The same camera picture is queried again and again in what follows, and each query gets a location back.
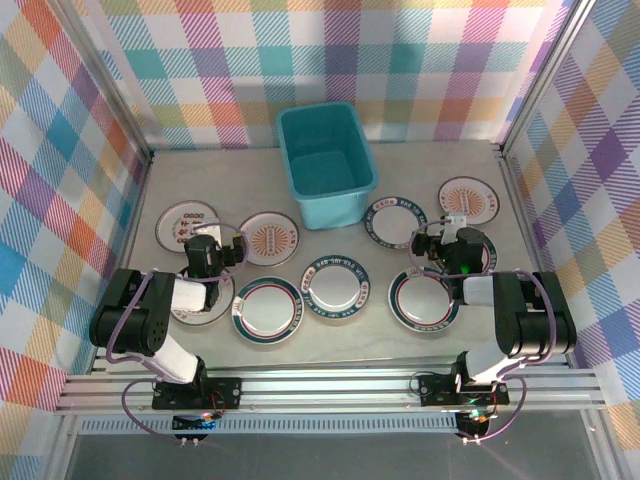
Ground aluminium side rail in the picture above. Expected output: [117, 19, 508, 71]
[88, 149, 155, 375]
[496, 143, 572, 369]

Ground teal plastic bin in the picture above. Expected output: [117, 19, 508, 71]
[276, 101, 380, 232]

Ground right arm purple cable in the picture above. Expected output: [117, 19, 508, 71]
[408, 221, 560, 444]

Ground white plate navy lettered rim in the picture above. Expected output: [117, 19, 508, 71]
[301, 254, 372, 322]
[363, 195, 429, 250]

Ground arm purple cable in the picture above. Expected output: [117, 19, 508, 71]
[408, 221, 560, 444]
[105, 221, 250, 446]

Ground white plate red green characters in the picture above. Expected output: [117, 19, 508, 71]
[155, 199, 222, 255]

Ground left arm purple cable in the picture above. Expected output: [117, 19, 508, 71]
[105, 221, 250, 446]

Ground white plate orange sunburst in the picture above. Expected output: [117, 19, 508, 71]
[238, 210, 300, 268]
[172, 267, 237, 327]
[438, 176, 502, 225]

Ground white slotted cable duct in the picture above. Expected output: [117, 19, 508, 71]
[78, 417, 464, 435]

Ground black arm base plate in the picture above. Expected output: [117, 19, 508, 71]
[417, 372, 511, 407]
[151, 377, 243, 412]

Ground small controller board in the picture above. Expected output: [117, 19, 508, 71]
[455, 407, 496, 444]
[171, 412, 217, 446]

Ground aluminium corner post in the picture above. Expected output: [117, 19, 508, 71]
[47, 0, 155, 162]
[498, 0, 600, 156]

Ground long aluminium frame rail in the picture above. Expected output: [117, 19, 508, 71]
[53, 368, 610, 417]

